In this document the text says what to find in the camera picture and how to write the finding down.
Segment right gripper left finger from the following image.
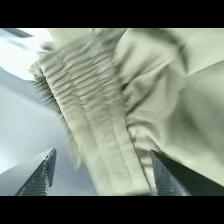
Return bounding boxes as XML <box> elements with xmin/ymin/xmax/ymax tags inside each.
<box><xmin>14</xmin><ymin>147</ymin><xmax>58</xmax><ymax>197</ymax></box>

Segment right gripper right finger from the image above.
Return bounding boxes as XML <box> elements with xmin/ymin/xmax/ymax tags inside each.
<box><xmin>149</xmin><ymin>149</ymin><xmax>224</xmax><ymax>197</ymax></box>

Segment dark green shorts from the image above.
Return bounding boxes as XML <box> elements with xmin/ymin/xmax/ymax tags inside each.
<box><xmin>29</xmin><ymin>27</ymin><xmax>224</xmax><ymax>197</ymax></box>

